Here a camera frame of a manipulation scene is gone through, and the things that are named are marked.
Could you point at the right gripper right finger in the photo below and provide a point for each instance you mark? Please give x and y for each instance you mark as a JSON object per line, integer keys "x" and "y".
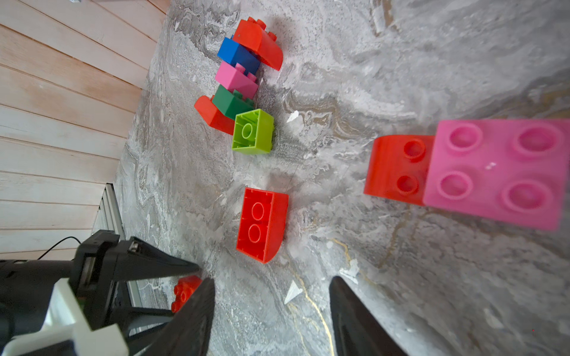
{"x": 356, "y": 331}

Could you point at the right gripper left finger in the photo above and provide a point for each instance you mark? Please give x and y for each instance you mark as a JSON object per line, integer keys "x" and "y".
{"x": 188, "y": 333}

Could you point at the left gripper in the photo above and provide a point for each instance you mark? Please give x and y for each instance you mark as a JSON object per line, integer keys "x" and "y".
{"x": 102, "y": 265}

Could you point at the long red lego brick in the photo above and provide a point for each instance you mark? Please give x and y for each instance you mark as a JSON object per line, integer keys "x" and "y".
{"x": 398, "y": 167}

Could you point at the small red curved brick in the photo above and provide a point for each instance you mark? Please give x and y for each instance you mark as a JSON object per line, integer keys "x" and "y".
{"x": 213, "y": 117}

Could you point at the lime green lego brick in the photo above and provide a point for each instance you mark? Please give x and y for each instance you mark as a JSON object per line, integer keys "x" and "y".
{"x": 253, "y": 133}

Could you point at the pink lego brick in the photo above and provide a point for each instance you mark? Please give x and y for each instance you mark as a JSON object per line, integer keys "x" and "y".
{"x": 514, "y": 171}
{"x": 235, "y": 77}

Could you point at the blue lego brick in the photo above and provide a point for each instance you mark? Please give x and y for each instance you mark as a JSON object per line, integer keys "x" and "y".
{"x": 234, "y": 53}

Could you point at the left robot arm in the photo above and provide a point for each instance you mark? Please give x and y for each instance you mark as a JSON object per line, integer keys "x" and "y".
{"x": 26, "y": 289}

